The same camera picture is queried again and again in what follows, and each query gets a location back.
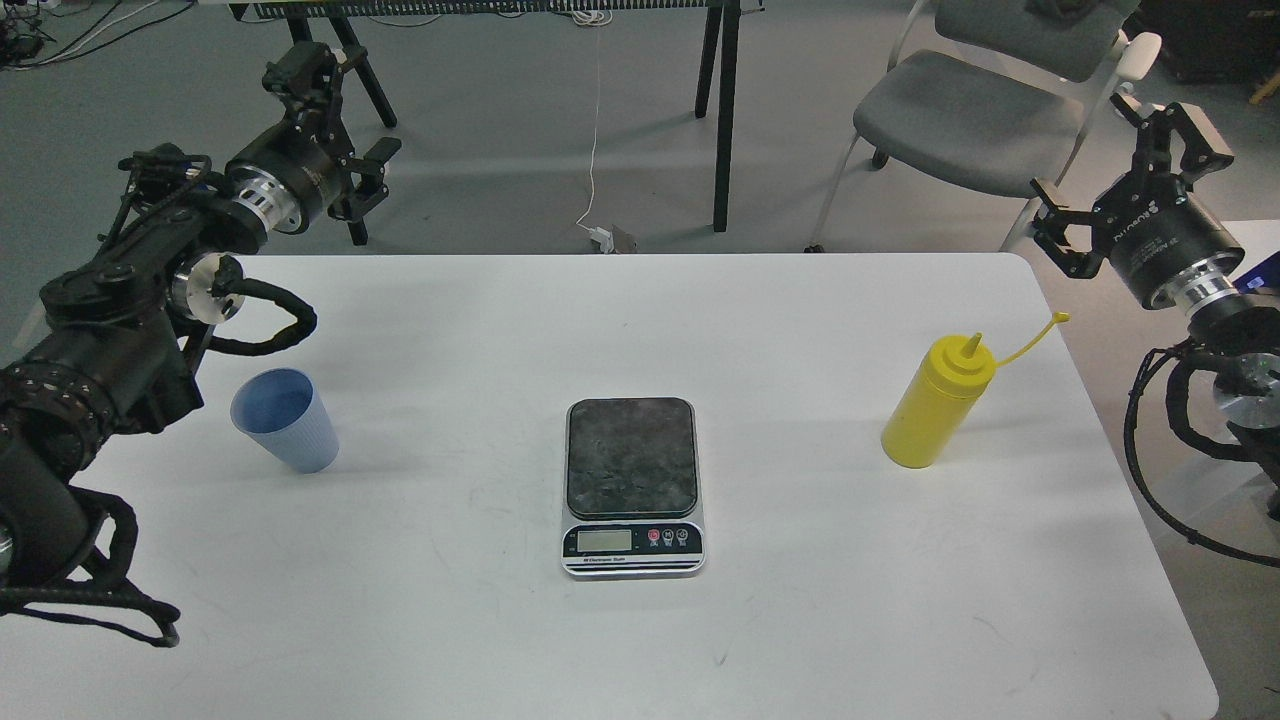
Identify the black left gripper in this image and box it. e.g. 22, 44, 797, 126
225, 41, 402, 234

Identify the yellow squeeze bottle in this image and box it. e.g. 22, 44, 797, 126
879, 313, 1071, 469

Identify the white charger cable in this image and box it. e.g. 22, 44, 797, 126
570, 8, 614, 249

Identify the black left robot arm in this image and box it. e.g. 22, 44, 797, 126
1, 40, 401, 648

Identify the blue ribbed plastic cup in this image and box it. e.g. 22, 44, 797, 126
230, 368, 340, 474

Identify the digital kitchen scale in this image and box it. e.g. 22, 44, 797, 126
559, 397, 707, 580

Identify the grey office chair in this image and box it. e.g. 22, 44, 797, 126
851, 1, 1162, 251

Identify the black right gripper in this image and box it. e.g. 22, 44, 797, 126
1030, 92, 1244, 311

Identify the white side table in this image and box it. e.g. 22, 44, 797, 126
1212, 219, 1279, 293

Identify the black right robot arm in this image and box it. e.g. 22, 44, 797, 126
1030, 92, 1279, 568

